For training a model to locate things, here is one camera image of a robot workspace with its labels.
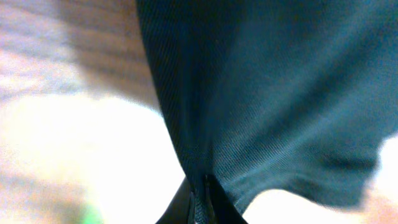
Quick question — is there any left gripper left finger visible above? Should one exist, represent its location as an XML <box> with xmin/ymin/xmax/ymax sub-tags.
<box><xmin>156</xmin><ymin>178</ymin><xmax>195</xmax><ymax>224</ymax></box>

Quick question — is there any black polo shirt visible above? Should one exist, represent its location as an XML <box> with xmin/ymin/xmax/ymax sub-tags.
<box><xmin>137</xmin><ymin>0</ymin><xmax>397</xmax><ymax>223</ymax></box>

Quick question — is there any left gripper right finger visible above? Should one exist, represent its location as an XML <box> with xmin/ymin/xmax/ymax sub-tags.
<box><xmin>204</xmin><ymin>175</ymin><xmax>248</xmax><ymax>224</ymax></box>

